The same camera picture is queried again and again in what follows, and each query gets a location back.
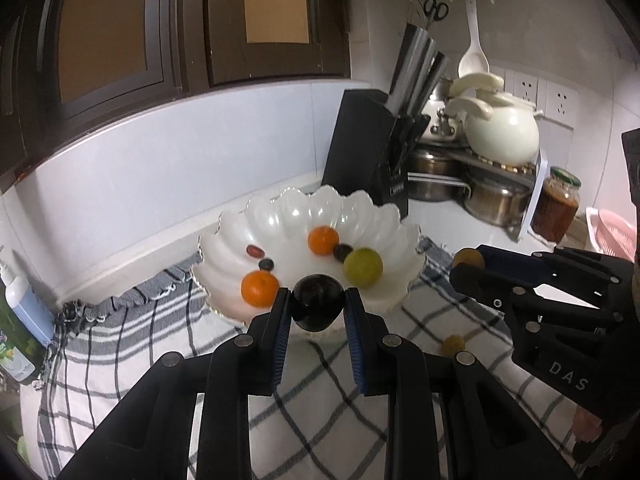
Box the pink collapsible basket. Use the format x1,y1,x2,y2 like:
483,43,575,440
585,207,637,262

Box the small dark blueberry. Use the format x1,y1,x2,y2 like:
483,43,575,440
258,258,274,272

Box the steel knife handle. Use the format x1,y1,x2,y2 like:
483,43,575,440
411,52,449,117
386,24,425,115
400,28,436,115

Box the steel knife handle right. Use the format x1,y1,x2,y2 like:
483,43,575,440
411,52,449,117

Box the steel knife handle left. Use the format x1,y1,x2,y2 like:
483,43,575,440
386,24,425,115

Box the black hanging scissors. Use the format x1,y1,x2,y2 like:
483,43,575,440
422,0,449,29

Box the cream ceramic pot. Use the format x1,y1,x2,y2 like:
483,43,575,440
445,73,544,167

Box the steel pan under shelf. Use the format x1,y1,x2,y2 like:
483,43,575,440
406,148,471,203

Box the white pump bottle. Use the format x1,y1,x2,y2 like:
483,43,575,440
1,261,54,348

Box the dark grape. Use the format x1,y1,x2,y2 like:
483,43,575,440
332,244,354,263

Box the dark purple plum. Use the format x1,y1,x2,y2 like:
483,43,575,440
291,274,345,333

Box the checked black white cloth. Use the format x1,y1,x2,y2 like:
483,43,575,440
29,238,576,479

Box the white rice spoon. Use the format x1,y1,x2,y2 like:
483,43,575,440
458,0,490,78

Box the black kitchen shears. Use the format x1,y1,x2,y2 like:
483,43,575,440
387,115,431,174

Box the white enamel pot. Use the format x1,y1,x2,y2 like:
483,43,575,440
421,101,463,144

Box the steel knife handle middle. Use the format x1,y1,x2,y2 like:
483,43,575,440
400,28,436,115

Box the orange tangerine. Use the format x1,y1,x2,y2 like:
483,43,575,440
240,269,280,309
307,226,340,256

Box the glass jar with sauce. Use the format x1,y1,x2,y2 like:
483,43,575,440
532,166,582,244

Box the yellow kumquat larger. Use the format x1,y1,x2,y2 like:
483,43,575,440
451,248,485,270

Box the white wall socket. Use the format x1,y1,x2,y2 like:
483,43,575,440
504,70,579,129

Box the steel pot lower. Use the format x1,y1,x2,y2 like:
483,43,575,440
463,177,532,228

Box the dark wooden window frame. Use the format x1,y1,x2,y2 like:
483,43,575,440
1,0,350,188

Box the black knife block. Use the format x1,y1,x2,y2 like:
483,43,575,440
321,89,409,218

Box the green round fruit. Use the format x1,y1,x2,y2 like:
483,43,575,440
343,247,384,289

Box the white scalloped fruit bowl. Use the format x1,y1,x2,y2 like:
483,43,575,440
192,185,425,326

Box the green dish soap bottle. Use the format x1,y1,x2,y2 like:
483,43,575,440
0,286,46,385

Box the red grape tomato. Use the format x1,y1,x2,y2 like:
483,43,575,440
245,244,265,259

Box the yellow kumquat smaller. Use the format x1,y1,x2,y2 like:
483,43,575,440
440,334,465,358

